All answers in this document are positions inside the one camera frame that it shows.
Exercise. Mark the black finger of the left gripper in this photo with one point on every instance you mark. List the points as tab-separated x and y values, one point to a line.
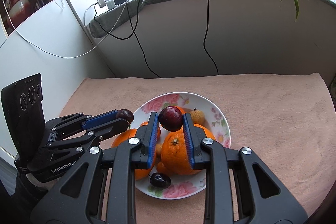
94	135

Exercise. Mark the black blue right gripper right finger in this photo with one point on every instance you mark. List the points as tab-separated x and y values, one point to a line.
240	188

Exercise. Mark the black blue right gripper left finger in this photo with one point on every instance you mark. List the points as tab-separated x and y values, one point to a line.
99	188

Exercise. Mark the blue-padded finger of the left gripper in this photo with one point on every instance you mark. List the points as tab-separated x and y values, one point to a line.
79	122

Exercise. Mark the smooth orange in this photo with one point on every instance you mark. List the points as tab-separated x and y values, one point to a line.
141	150

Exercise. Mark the tiny orange kumquat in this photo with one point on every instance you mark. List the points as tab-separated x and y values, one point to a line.
161	168

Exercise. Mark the large rough orange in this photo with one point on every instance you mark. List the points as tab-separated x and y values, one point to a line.
174	155

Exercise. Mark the dark red cherry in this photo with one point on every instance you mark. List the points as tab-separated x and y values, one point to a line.
171	118

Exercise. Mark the brown longan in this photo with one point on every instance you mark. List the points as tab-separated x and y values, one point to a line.
158	150
197	116

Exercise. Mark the small mandarin with stem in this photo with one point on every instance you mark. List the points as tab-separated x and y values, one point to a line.
181	109

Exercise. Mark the pink towel table cover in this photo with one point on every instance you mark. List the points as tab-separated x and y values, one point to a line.
288	121

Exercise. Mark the red white vase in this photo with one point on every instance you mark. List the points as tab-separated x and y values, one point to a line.
14	13

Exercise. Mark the black camera box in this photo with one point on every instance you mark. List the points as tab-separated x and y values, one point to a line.
22	107

